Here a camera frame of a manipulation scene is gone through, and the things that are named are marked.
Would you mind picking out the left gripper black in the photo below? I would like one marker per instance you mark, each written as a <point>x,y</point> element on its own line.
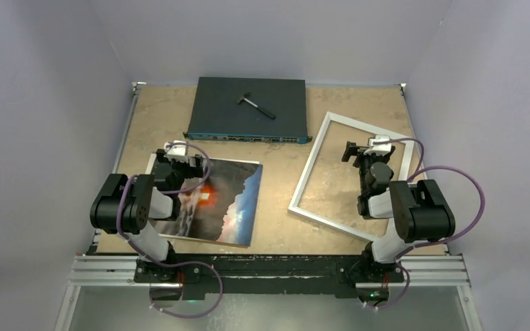
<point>191,171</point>

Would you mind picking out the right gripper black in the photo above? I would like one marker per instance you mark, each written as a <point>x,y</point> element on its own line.
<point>352,149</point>

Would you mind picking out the white picture frame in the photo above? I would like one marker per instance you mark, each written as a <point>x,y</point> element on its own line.
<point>293,207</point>

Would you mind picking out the landscape photo print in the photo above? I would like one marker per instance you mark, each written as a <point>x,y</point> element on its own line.
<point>222,209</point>

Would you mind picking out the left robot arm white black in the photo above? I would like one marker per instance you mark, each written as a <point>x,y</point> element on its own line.
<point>125,205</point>

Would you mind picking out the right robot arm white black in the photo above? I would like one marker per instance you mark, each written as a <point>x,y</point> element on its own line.
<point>418,211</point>

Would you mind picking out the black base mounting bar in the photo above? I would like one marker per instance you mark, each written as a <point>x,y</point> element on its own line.
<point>337,275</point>

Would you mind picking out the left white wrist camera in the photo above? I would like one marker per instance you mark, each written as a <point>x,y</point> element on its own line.
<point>177,150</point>

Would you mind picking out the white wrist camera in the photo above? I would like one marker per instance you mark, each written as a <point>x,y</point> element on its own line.
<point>177,150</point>
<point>380,141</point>

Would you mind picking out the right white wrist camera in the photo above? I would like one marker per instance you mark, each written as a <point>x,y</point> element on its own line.
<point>380,141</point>

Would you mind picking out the dark network switch box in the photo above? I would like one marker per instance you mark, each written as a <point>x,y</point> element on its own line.
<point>216,116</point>

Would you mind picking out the small black-handled hammer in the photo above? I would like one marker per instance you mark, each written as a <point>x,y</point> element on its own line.
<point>245,99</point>

